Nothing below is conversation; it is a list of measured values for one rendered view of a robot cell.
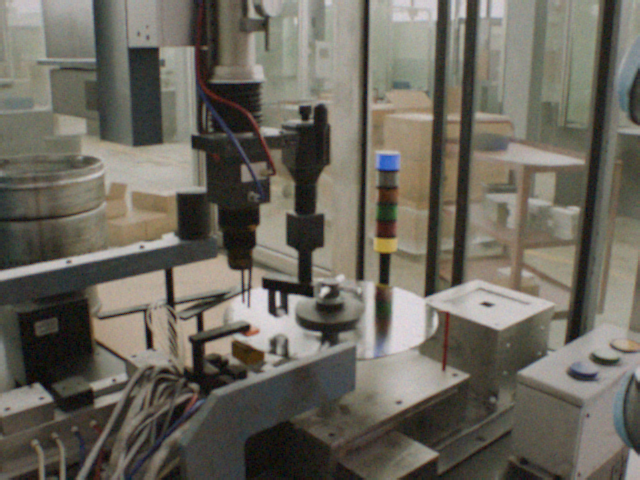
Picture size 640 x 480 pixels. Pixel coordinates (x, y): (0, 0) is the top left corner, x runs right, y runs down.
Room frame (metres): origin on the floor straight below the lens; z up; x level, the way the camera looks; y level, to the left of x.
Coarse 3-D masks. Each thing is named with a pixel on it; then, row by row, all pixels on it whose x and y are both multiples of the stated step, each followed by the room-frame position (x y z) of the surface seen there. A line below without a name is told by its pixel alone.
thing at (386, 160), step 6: (378, 156) 1.25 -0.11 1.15; (384, 156) 1.24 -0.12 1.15; (390, 156) 1.24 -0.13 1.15; (396, 156) 1.25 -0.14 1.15; (378, 162) 1.25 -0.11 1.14; (384, 162) 1.24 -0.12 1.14; (390, 162) 1.24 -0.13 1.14; (396, 162) 1.25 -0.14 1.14; (378, 168) 1.25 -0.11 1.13; (384, 168) 1.24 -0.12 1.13; (390, 168) 1.24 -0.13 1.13; (396, 168) 1.25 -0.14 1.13
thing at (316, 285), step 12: (300, 264) 0.91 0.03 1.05; (312, 264) 0.91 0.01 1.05; (264, 276) 0.93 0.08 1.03; (276, 276) 0.93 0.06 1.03; (288, 276) 0.93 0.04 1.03; (300, 276) 0.91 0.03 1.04; (312, 276) 0.91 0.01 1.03; (264, 288) 0.93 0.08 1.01; (276, 288) 0.92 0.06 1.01; (288, 288) 0.91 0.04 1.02; (300, 288) 0.90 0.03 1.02; (312, 288) 0.89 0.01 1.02; (288, 300) 0.93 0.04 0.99; (288, 312) 0.93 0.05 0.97
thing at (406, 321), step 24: (360, 288) 1.10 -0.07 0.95; (384, 288) 1.10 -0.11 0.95; (240, 312) 0.98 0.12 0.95; (264, 312) 0.98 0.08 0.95; (384, 312) 0.99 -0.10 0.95; (408, 312) 0.99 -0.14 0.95; (432, 312) 0.99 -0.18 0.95; (240, 336) 0.89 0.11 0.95; (264, 336) 0.89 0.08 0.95; (288, 336) 0.89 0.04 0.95; (312, 336) 0.89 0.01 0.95; (336, 336) 0.89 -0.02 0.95; (360, 336) 0.90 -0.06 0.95; (384, 336) 0.90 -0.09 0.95; (408, 336) 0.90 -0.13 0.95; (360, 360) 0.82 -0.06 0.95
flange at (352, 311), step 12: (312, 300) 1.01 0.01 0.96; (348, 300) 1.01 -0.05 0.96; (300, 312) 0.96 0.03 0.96; (312, 312) 0.96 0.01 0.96; (324, 312) 0.96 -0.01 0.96; (336, 312) 0.96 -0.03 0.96; (348, 312) 0.96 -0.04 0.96; (360, 312) 0.96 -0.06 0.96; (312, 324) 0.93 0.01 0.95; (324, 324) 0.93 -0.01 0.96; (336, 324) 0.93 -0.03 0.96; (348, 324) 0.93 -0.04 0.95
